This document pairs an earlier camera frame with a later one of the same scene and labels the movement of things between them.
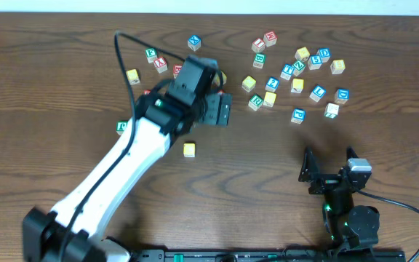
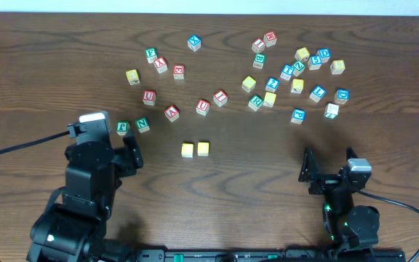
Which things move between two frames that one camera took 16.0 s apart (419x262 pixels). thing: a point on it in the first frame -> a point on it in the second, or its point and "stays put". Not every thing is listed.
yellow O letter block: x=224 y=77 -> x=203 y=148
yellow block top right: x=302 y=54 stays put
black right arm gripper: x=329 y=183 stays put
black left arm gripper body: x=217 y=111 -> x=130 y=156
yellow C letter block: x=189 y=150 stays put
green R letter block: x=255 y=102 stays put
